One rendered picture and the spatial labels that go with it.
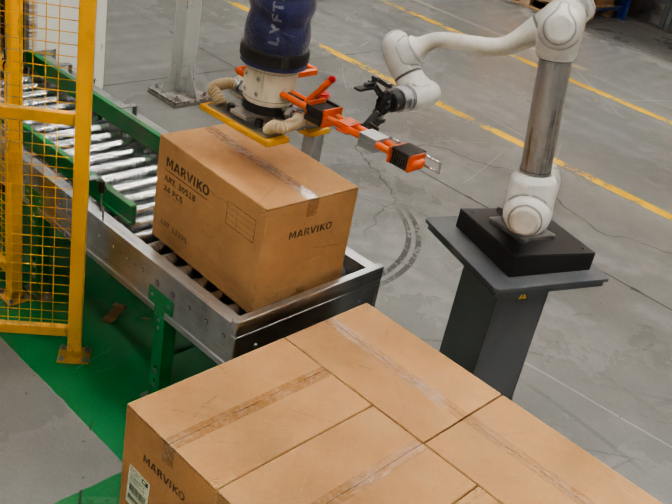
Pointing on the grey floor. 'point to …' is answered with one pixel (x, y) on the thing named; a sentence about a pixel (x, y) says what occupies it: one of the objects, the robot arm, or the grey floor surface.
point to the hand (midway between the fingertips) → (355, 108)
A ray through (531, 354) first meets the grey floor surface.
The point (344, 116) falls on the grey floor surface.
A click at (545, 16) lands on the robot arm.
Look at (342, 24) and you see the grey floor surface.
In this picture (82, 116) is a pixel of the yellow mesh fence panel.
